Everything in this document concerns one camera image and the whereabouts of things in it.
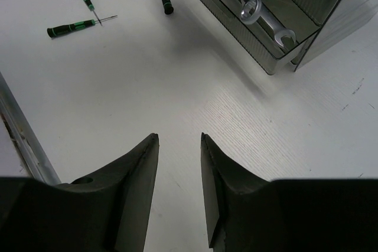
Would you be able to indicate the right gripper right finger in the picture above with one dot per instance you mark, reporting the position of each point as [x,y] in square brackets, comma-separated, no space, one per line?
[247,213]

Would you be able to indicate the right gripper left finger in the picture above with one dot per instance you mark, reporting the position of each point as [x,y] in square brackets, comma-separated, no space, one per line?
[106,210]

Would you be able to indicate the silver wrench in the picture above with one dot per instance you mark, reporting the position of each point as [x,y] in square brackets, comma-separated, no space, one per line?
[250,11]
[283,37]

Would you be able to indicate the clear plastic drawer cabinet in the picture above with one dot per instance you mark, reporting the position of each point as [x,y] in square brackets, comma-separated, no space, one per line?
[318,25]

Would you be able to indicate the aluminium table edge rail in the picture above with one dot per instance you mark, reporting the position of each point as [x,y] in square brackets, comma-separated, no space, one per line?
[30,149]

